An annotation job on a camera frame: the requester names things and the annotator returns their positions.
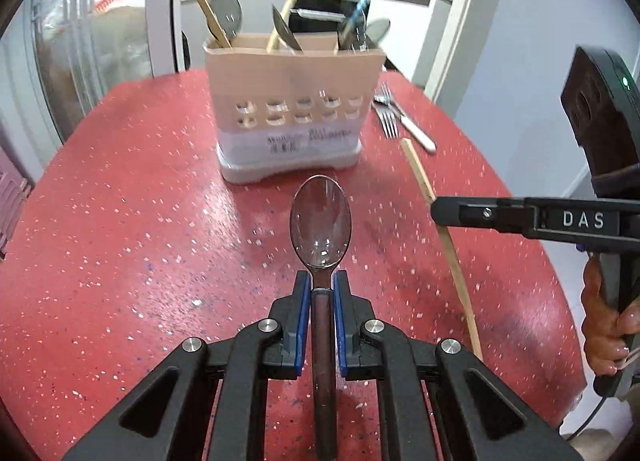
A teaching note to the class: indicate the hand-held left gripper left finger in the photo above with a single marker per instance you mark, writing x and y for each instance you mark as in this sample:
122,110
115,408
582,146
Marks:
300,321

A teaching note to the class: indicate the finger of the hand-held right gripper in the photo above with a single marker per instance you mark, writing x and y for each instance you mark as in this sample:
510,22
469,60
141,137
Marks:
480,213

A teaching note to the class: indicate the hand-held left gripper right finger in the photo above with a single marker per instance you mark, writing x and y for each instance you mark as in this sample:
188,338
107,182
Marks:
341,321

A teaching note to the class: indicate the long plain wooden chopstick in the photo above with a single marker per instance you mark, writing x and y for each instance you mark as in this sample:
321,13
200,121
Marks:
460,286

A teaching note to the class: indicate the beige perforated utensil holder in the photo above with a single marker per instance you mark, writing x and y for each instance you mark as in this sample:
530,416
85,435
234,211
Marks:
290,76

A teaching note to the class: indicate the person's right hand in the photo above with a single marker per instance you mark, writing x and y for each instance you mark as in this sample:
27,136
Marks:
600,336

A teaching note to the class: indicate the blue-striped wooden chopstick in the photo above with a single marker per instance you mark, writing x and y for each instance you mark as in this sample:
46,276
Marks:
357,11

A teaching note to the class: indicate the pink chair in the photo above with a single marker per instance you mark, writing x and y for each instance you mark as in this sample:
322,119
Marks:
12,191

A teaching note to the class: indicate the glass cabinet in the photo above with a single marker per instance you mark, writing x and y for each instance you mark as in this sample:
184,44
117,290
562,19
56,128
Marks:
100,41

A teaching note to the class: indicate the white door frame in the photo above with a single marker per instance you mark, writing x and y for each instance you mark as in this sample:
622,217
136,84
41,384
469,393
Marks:
475,16
160,6

